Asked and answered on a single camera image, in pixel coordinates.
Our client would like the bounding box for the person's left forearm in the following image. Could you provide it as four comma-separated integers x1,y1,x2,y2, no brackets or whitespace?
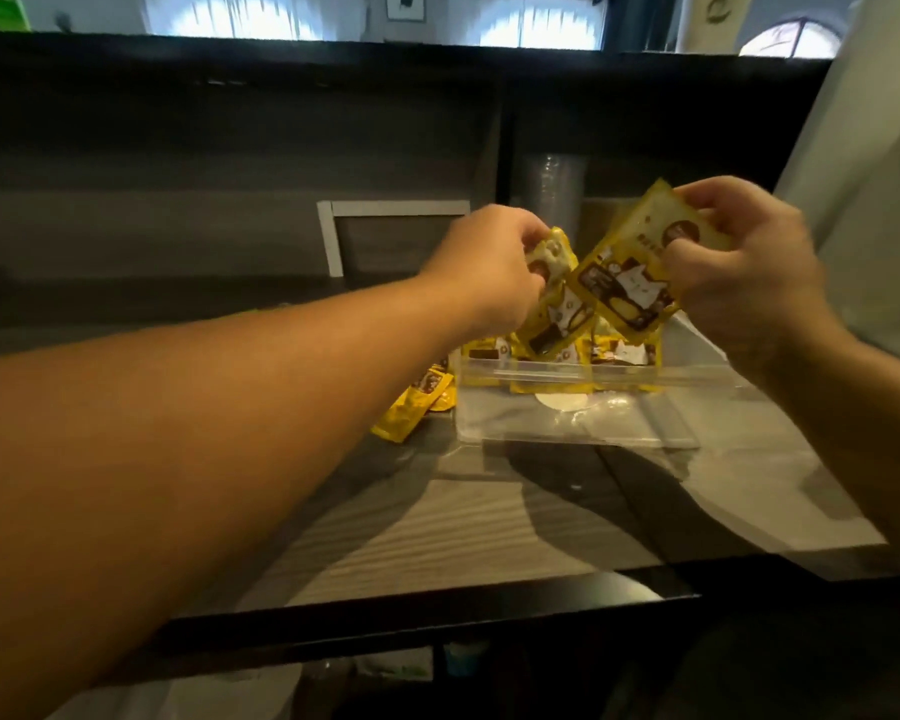
0,273,496,720

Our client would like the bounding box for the white angled bracket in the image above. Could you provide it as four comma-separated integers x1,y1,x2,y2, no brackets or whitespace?
316,199,472,279

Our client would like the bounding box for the arched paned window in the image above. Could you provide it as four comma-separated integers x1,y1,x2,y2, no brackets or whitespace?
738,18,845,61

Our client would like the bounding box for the pile of yellow sachets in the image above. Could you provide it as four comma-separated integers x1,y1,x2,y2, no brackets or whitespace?
371,355,459,445

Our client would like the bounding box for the person's right forearm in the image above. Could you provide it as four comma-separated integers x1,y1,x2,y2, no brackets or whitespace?
757,325,900,578

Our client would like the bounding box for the person's right hand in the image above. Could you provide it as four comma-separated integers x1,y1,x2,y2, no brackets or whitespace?
659,175,841,383

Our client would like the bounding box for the wrapped stack of clear cups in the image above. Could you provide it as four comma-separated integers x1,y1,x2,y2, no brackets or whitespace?
521,151,590,241

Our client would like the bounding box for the yellow sachet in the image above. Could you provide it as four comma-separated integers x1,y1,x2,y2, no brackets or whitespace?
511,226,598,362
567,177,735,346

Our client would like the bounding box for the dark curtain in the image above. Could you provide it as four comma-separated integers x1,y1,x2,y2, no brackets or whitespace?
603,0,680,53

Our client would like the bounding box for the small blue container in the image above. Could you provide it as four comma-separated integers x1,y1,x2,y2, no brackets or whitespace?
442,642,489,676

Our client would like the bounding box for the wrapped stack of white lids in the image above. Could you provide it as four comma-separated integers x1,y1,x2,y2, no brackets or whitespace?
161,663,305,720

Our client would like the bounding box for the white paper packet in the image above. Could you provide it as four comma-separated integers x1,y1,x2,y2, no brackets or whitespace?
356,648,434,682

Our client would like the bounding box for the person's left hand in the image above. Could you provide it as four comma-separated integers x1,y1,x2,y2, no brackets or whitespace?
419,204,553,342

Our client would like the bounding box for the white banner with green logo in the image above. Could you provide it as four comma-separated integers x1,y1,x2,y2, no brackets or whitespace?
674,0,755,55

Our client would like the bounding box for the clear plastic container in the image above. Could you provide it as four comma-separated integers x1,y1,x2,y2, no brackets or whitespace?
449,314,751,451

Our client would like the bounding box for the row of packets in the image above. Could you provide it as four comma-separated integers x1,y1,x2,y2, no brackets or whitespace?
461,314,665,395

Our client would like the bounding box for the bright curtained window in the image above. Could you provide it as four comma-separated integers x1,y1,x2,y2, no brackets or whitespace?
142,0,324,42
479,0,609,51

